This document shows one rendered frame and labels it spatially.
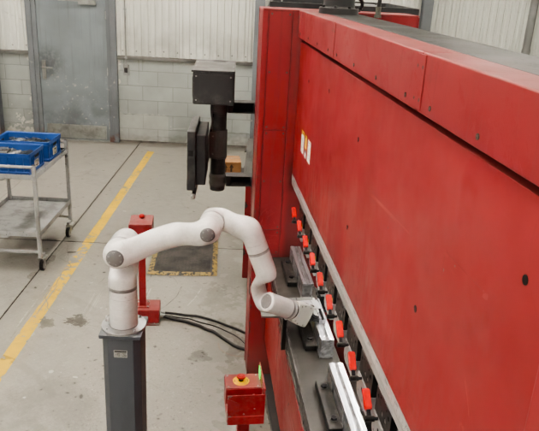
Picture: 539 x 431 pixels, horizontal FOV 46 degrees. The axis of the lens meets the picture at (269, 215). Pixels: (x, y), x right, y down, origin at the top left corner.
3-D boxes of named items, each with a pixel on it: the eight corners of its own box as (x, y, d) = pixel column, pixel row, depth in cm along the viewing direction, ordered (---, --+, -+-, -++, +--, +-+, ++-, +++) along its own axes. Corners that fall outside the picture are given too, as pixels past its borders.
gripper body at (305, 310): (290, 323, 273) (306, 329, 280) (300, 303, 273) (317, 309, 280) (280, 316, 278) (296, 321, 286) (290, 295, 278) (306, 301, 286)
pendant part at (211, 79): (195, 185, 433) (197, 58, 404) (232, 187, 435) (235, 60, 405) (190, 211, 386) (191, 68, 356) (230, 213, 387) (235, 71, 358)
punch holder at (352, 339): (343, 357, 230) (347, 316, 225) (366, 357, 231) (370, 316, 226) (352, 381, 216) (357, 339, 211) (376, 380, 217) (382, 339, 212)
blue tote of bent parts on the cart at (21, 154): (-12, 161, 557) (-15, 141, 551) (45, 163, 558) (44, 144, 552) (-30, 173, 523) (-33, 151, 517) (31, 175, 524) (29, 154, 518)
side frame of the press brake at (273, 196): (243, 358, 436) (258, 6, 357) (364, 357, 446) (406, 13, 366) (245, 380, 413) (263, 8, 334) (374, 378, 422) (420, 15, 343)
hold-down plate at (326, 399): (315, 386, 263) (315, 380, 262) (328, 386, 264) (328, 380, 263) (328, 434, 235) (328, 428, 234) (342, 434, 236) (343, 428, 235)
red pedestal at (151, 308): (127, 312, 488) (124, 210, 459) (161, 312, 490) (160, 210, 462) (124, 326, 469) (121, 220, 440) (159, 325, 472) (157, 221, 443)
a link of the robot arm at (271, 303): (276, 316, 277) (292, 319, 270) (255, 309, 268) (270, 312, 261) (281, 298, 279) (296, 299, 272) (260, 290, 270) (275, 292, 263)
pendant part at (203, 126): (191, 169, 421) (192, 115, 409) (210, 169, 422) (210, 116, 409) (186, 190, 379) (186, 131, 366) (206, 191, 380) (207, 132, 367)
